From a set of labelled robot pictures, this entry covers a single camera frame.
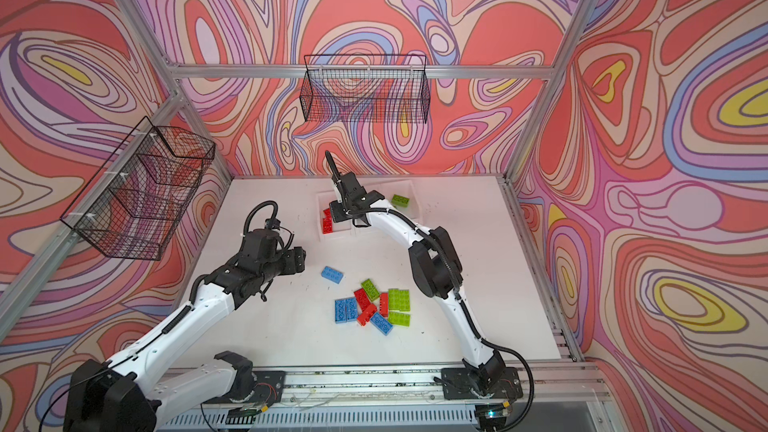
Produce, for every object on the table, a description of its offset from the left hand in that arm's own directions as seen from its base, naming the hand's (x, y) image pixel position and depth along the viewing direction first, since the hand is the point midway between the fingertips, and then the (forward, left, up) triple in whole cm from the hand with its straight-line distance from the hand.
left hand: (299, 251), depth 84 cm
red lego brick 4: (-15, -19, -11) cm, 26 cm away
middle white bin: (-5, -24, +16) cm, 29 cm away
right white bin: (+33, -26, -8) cm, 42 cm away
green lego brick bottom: (-15, -28, -13) cm, 34 cm away
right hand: (+17, -10, -5) cm, 20 cm away
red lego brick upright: (-11, -24, -10) cm, 29 cm away
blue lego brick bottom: (-16, -23, -13) cm, 31 cm away
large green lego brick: (-9, -29, -12) cm, 33 cm away
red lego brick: (+17, -4, -10) cm, 20 cm away
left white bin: (+16, -9, -11) cm, 21 cm away
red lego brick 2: (+22, -4, -10) cm, 24 cm away
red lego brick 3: (-9, -18, -13) cm, 23 cm away
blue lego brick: (-2, -8, -11) cm, 14 cm away
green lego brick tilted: (-6, -20, -11) cm, 24 cm away
